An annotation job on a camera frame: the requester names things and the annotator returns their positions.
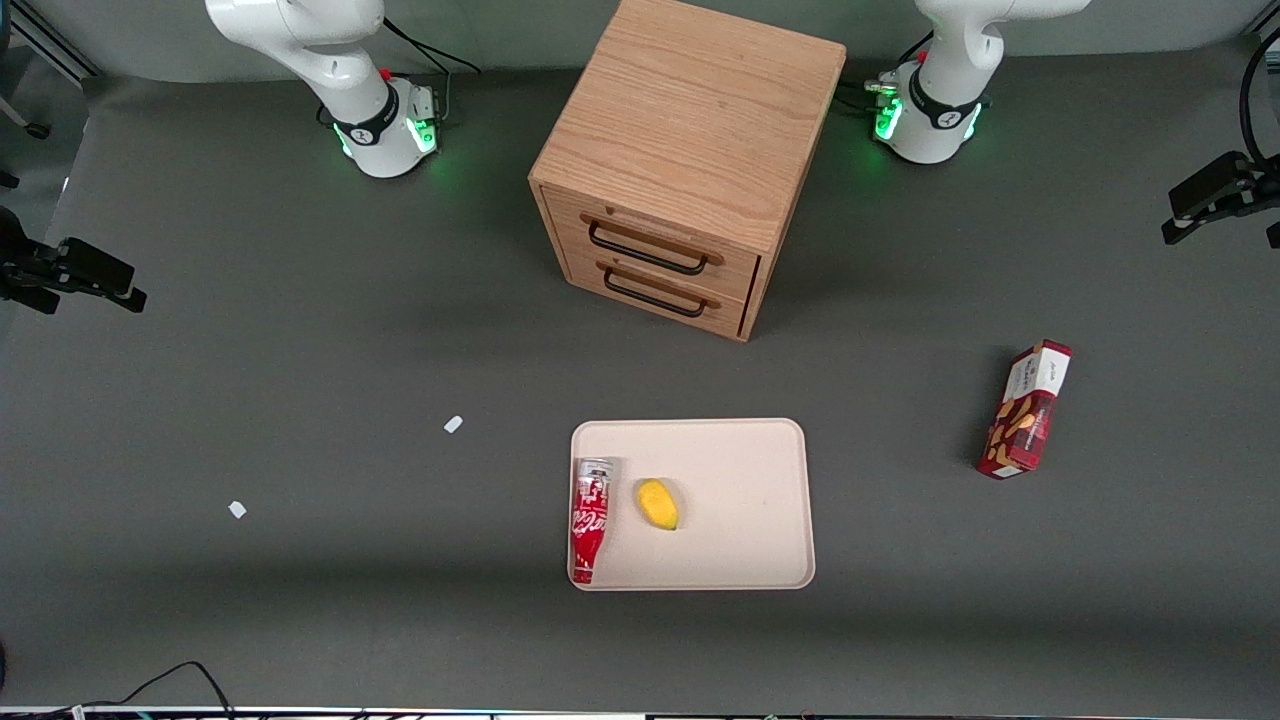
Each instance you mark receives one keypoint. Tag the wooden drawer cabinet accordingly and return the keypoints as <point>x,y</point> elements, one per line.
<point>690,120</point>

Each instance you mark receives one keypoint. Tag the red cola bottle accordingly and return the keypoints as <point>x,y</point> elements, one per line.
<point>590,515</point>

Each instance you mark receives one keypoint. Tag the beige plastic tray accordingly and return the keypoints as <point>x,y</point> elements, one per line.
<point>745,500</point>

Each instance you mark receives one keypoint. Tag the red cookie box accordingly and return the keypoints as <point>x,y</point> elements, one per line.
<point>1025,410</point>

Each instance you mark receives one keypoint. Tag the black caster wheel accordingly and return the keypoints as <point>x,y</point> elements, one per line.
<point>37,130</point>

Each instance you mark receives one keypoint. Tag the yellow mango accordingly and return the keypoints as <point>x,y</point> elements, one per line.
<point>658,504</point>

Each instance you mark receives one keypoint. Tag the aluminium frame bar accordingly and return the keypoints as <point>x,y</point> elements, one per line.
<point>50,38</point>

